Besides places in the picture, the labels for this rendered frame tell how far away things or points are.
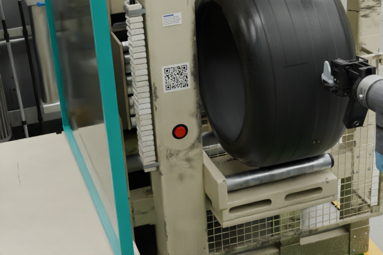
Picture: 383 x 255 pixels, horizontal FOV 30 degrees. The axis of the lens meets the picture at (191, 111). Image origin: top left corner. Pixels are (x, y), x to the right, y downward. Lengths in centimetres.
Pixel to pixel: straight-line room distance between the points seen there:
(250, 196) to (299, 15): 53
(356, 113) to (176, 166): 56
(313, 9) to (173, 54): 37
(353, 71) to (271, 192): 52
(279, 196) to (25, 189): 91
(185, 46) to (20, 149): 58
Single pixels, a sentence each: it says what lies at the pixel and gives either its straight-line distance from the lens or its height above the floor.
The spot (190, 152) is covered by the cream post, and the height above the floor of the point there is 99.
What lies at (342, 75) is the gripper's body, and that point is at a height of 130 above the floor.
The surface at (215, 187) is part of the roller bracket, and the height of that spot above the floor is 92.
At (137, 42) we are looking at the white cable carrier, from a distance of 183.
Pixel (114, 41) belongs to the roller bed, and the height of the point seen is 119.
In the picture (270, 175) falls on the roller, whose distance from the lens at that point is 203.
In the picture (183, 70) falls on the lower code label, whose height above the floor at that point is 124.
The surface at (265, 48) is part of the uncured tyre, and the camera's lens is 177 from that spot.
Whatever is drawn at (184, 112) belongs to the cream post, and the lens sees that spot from 193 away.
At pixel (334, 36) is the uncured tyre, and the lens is 184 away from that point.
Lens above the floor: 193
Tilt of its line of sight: 25 degrees down
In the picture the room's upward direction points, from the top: 4 degrees counter-clockwise
